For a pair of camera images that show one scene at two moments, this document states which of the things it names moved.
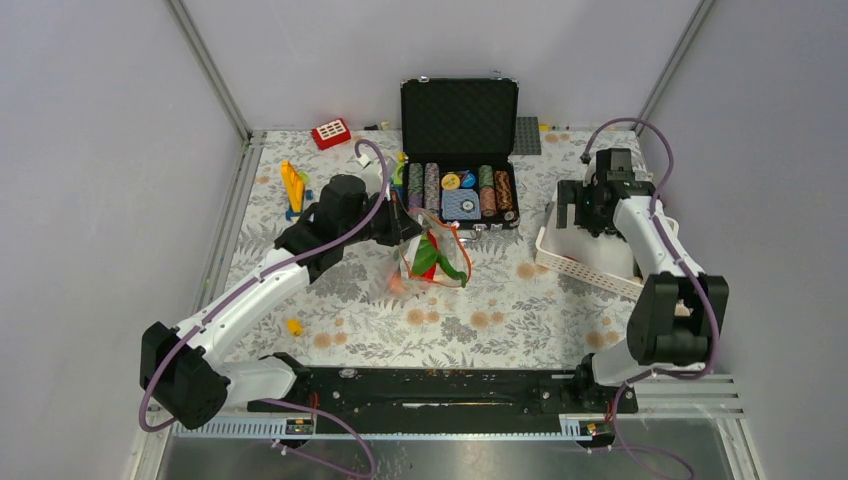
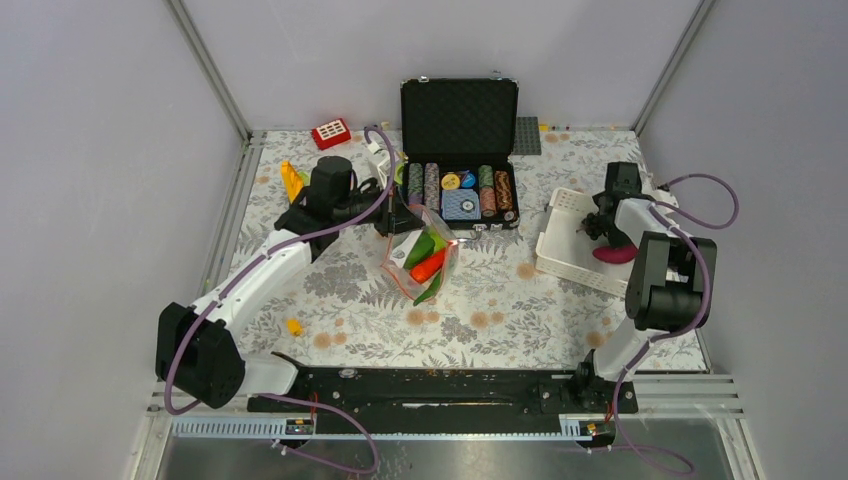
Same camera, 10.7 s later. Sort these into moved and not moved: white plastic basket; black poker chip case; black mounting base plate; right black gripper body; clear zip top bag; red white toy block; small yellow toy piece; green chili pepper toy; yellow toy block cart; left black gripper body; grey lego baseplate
Moved: left black gripper body; green chili pepper toy; right black gripper body; clear zip top bag
Not moved: grey lego baseplate; yellow toy block cart; black mounting base plate; small yellow toy piece; red white toy block; black poker chip case; white plastic basket
